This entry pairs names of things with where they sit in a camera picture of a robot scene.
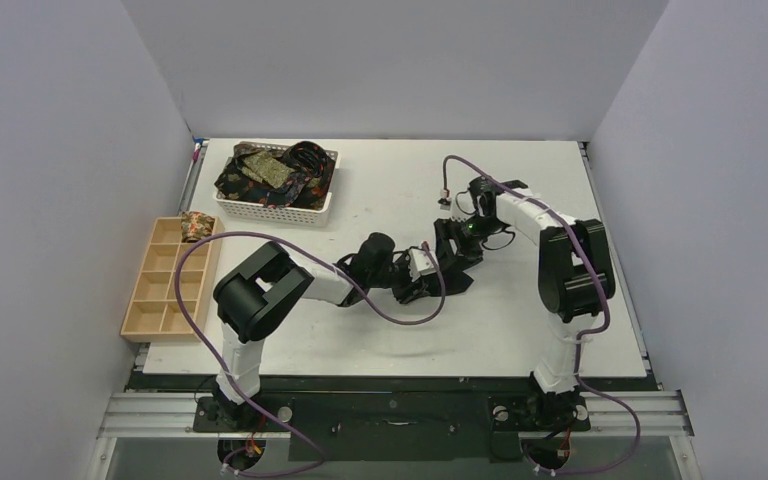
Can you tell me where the blue brown striped tie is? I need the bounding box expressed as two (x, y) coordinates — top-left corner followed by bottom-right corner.
(428, 260), (473, 297)

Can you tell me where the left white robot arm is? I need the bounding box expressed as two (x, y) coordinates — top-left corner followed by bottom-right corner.
(213, 233), (449, 430)

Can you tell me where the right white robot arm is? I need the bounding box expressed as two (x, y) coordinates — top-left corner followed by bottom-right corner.
(433, 177), (616, 427)

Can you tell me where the pile of patterned ties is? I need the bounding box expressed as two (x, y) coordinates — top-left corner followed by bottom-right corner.
(214, 141), (336, 210)

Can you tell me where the rolled floral tie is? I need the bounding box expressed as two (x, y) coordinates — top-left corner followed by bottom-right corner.
(180, 211), (216, 243)

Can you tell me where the wooden compartment tray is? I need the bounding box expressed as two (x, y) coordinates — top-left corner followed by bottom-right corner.
(120, 217), (222, 343)

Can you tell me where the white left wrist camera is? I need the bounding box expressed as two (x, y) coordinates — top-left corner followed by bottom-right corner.
(408, 247), (437, 281)

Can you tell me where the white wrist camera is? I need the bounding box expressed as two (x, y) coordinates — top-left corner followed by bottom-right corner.
(408, 247), (437, 281)
(438, 190), (452, 211)

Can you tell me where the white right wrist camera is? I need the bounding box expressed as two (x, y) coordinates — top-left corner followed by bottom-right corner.
(438, 190), (452, 211)

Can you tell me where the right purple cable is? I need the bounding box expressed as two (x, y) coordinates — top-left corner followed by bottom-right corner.
(442, 154), (642, 478)

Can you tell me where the purple cable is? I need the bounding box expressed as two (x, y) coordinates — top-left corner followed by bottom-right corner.
(442, 154), (642, 478)
(173, 231), (448, 478)

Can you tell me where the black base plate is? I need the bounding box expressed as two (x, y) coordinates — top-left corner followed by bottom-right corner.
(126, 372), (656, 469)

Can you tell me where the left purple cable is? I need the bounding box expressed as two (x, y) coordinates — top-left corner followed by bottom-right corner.
(173, 231), (448, 478)

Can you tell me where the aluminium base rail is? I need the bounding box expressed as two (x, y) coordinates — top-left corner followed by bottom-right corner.
(98, 391), (694, 439)

